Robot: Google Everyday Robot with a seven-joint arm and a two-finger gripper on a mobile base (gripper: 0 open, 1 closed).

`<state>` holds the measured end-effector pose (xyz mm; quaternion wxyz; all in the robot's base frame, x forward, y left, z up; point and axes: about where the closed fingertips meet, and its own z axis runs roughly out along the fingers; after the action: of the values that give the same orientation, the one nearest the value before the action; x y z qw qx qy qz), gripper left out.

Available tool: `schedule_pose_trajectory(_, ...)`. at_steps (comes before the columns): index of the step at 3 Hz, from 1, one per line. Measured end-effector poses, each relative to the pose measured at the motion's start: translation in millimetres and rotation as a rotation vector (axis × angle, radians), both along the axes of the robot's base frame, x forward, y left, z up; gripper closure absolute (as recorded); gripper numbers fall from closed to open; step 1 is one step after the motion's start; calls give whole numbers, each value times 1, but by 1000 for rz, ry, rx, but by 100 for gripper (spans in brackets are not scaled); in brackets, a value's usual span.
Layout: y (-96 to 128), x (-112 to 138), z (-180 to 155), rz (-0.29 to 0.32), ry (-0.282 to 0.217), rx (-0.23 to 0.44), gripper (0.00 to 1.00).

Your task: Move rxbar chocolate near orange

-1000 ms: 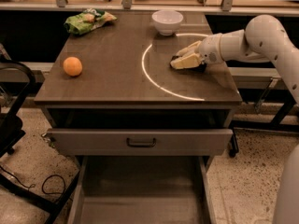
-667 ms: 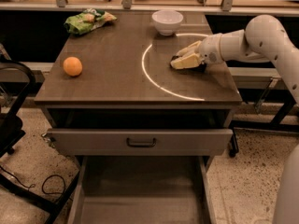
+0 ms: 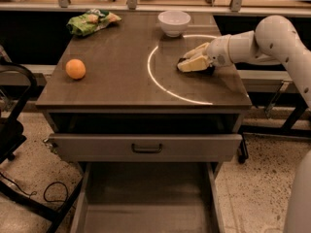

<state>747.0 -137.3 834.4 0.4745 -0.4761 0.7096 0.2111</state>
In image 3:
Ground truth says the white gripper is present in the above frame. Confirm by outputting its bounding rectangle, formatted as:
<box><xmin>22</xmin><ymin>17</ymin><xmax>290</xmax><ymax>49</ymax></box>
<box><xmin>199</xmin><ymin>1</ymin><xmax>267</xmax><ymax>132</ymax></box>
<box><xmin>177</xmin><ymin>35</ymin><xmax>232</xmax><ymax>73</ymax></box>

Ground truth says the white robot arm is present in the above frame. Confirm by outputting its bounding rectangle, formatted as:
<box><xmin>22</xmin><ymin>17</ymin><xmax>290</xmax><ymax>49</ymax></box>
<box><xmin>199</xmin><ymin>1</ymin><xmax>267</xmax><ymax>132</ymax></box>
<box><xmin>177</xmin><ymin>16</ymin><xmax>311</xmax><ymax>233</ymax></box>

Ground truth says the white bowl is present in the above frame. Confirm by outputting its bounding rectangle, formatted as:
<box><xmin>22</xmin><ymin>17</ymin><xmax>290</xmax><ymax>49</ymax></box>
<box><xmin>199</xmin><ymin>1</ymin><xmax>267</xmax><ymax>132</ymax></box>
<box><xmin>157</xmin><ymin>11</ymin><xmax>190</xmax><ymax>37</ymax></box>

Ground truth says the grey drawer cabinet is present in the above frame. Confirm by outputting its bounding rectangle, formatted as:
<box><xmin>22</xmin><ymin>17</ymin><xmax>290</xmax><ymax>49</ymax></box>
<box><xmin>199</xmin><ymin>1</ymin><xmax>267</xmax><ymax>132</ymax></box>
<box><xmin>35</xmin><ymin>11</ymin><xmax>253</xmax><ymax>233</ymax></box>

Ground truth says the green chip bag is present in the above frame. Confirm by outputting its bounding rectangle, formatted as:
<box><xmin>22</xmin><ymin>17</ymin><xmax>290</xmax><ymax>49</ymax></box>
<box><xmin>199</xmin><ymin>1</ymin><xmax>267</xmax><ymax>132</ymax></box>
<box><xmin>66</xmin><ymin>9</ymin><xmax>121</xmax><ymax>37</ymax></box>

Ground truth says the orange fruit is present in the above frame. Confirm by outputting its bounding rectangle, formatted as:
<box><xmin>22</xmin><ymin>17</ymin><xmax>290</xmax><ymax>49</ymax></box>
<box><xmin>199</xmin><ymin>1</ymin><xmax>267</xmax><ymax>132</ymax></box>
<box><xmin>65</xmin><ymin>59</ymin><xmax>86</xmax><ymax>80</ymax></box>

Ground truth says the lower open grey drawer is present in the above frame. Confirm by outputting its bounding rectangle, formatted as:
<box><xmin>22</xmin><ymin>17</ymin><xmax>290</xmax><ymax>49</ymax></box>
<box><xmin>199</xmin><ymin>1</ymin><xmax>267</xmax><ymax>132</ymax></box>
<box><xmin>70</xmin><ymin>162</ymin><xmax>225</xmax><ymax>233</ymax></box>

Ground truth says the upper grey drawer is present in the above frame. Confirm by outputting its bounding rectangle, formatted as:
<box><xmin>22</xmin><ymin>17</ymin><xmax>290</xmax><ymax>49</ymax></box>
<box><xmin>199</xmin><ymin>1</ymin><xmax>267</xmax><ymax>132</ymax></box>
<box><xmin>49</xmin><ymin>134</ymin><xmax>242</xmax><ymax>162</ymax></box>

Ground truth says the black chair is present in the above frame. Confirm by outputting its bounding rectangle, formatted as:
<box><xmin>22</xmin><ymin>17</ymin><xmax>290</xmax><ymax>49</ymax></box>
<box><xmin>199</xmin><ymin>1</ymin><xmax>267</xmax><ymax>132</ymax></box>
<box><xmin>0</xmin><ymin>48</ymin><xmax>83</xmax><ymax>233</ymax></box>

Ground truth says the black floor cable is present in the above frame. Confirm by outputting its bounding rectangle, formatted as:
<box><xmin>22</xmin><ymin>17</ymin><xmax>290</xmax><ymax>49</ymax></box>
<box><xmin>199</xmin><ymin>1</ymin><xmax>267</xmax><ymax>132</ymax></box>
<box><xmin>0</xmin><ymin>172</ymin><xmax>76</xmax><ymax>210</ymax></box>

